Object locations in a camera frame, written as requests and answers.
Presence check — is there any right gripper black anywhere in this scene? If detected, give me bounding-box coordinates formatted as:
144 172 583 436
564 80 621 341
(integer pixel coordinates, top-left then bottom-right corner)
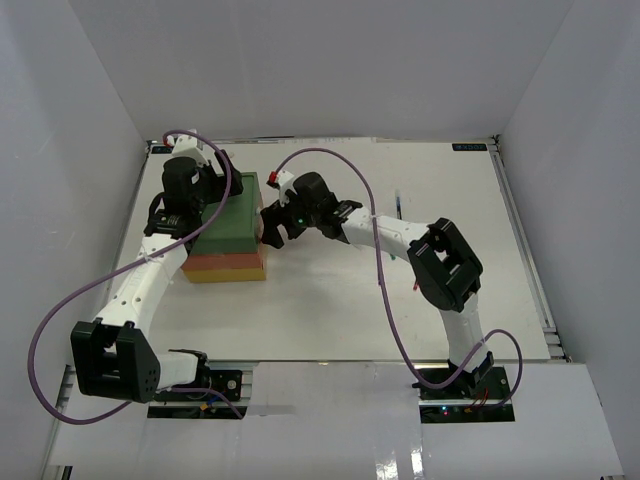
261 189 320 250

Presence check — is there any green drawer cabinet box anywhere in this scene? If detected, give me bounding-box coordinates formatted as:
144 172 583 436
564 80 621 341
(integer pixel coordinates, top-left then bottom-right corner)
182 172 266 284

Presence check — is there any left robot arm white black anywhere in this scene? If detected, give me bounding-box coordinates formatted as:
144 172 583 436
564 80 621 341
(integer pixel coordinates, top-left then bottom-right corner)
70 150 243 403

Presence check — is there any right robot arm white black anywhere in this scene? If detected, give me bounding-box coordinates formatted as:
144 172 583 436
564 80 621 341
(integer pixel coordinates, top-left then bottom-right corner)
261 170 494 399

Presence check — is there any left black corner label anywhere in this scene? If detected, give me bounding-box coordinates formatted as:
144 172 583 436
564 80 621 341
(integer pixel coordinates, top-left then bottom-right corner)
151 146 173 154

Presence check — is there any black corner label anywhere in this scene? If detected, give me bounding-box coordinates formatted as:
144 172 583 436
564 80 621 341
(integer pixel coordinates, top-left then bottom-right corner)
151 146 173 154
452 143 488 152

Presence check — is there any right black corner label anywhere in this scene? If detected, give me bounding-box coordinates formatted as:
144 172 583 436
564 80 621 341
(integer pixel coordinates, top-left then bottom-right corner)
452 143 488 152

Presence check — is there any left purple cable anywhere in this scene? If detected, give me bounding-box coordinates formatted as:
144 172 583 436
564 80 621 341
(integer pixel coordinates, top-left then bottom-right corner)
27 128 246 425

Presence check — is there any purple cable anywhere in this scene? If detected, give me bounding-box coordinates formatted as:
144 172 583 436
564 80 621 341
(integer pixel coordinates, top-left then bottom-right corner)
274 148 524 406
27 128 246 425

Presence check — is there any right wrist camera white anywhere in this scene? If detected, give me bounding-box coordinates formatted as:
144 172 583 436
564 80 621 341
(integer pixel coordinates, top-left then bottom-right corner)
267 170 296 206

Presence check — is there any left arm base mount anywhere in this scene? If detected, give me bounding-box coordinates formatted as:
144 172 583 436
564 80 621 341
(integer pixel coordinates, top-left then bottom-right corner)
147 366 253 420

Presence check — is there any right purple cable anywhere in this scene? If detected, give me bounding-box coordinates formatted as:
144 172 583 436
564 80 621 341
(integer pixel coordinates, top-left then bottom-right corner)
274 148 524 406

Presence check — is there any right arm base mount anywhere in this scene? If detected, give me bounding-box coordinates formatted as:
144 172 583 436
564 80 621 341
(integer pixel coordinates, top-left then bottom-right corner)
412 367 515 425

